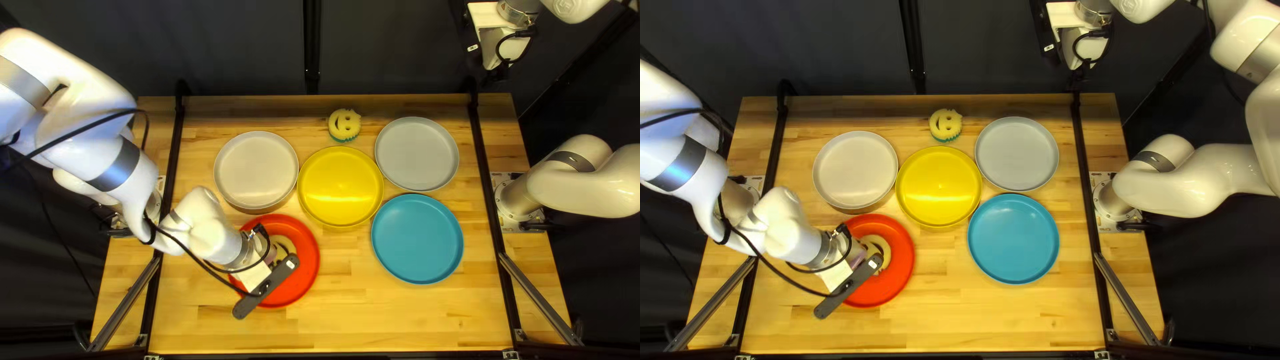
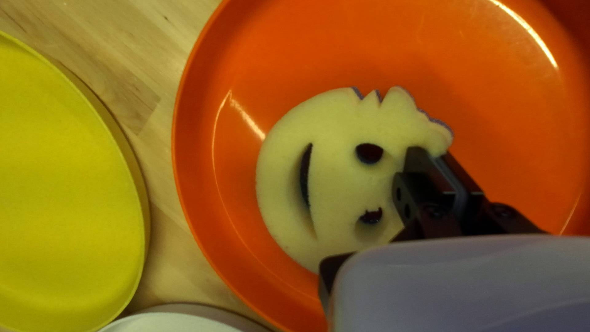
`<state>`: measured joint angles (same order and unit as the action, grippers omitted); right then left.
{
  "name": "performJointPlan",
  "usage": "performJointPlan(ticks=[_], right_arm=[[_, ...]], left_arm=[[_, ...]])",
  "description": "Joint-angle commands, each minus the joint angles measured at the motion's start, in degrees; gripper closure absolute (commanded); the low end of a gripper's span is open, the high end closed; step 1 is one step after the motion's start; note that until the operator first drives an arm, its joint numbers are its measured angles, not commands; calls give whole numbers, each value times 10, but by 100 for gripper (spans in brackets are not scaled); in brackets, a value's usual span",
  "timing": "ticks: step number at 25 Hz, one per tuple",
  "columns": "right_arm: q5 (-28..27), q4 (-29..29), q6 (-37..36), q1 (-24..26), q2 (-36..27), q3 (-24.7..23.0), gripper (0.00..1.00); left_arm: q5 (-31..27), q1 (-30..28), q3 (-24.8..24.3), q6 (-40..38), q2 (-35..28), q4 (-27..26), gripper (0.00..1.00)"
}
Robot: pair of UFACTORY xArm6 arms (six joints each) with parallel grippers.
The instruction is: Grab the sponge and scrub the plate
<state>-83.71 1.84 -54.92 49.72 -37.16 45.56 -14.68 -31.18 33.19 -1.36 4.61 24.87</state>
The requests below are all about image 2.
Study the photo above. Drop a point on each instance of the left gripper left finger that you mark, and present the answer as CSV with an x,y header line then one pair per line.
x,y
428,203

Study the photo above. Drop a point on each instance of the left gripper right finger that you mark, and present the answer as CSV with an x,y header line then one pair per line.
x,y
488,216

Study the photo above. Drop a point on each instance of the yellow smiling face sponge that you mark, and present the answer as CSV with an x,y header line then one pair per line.
x,y
332,184

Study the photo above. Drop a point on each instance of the orange round plate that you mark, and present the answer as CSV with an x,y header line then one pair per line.
x,y
368,55

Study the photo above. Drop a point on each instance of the light grey round plate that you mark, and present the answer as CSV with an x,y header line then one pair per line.
x,y
175,322

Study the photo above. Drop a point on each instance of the yellow round plate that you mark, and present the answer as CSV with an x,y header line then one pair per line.
x,y
60,184

